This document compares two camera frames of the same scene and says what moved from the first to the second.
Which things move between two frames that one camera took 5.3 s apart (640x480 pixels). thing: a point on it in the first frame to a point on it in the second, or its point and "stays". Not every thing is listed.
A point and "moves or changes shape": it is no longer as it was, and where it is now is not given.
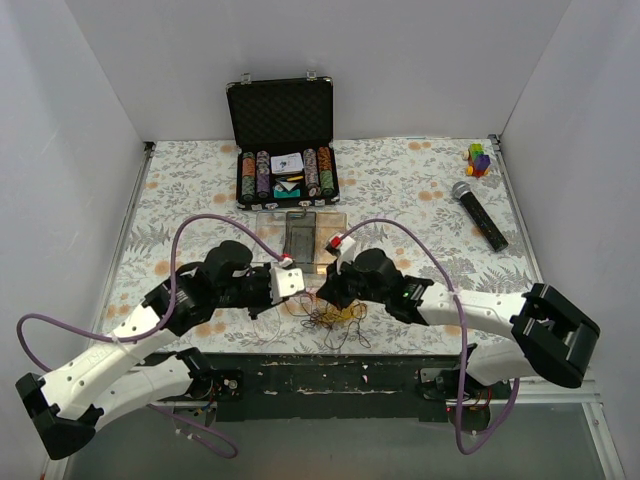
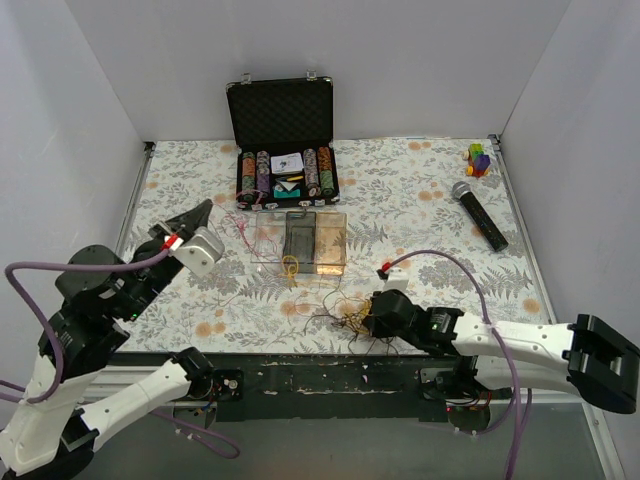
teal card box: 286,189 stays
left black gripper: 260,292 to 167,230
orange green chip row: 326,172 stays
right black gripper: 335,288 to 375,320
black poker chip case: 283,131 stays
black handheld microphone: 482,218 stays
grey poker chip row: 311,178 stays
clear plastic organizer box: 301,237 stays
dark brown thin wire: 329,332 moves or changes shape
